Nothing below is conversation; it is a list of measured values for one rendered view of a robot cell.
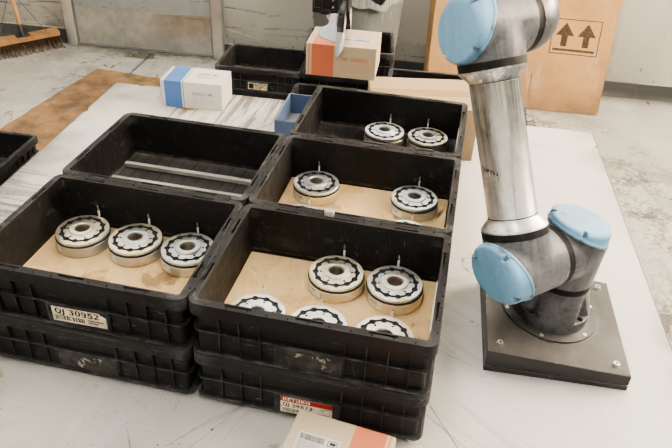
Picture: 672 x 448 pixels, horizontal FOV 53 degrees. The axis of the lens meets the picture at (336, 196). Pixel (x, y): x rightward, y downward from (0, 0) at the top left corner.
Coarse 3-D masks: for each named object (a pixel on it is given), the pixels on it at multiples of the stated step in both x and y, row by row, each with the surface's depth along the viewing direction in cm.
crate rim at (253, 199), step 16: (288, 144) 151; (336, 144) 152; (352, 144) 152; (272, 160) 144; (448, 160) 148; (256, 192) 133; (288, 208) 129; (304, 208) 129; (448, 208) 131; (400, 224) 126; (416, 224) 126; (448, 224) 127
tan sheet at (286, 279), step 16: (256, 256) 132; (272, 256) 132; (240, 272) 128; (256, 272) 128; (272, 272) 128; (288, 272) 128; (304, 272) 128; (368, 272) 129; (240, 288) 124; (256, 288) 124; (272, 288) 124; (288, 288) 124; (304, 288) 125; (432, 288) 126; (288, 304) 121; (304, 304) 121; (336, 304) 121; (352, 304) 121; (368, 304) 122; (432, 304) 122; (352, 320) 118; (400, 320) 118; (416, 320) 119; (416, 336) 115
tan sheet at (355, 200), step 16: (288, 192) 152; (352, 192) 153; (368, 192) 154; (384, 192) 154; (320, 208) 147; (336, 208) 148; (352, 208) 148; (368, 208) 148; (384, 208) 148; (432, 224) 144
